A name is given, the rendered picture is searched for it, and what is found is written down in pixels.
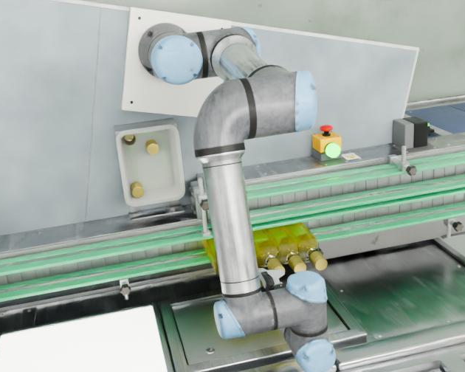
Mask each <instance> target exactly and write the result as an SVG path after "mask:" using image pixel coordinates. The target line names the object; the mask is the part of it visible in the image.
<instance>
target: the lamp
mask: <svg viewBox="0 0 465 372"><path fill-rule="evenodd" d="M324 151H325V154H326V155H327V156H329V157H331V158H335V157H337V156H338V155H339V154H340V147H339V146H338V144H336V143H335V142H330V143H328V144H327V145H326V146H325V150H324Z"/></svg>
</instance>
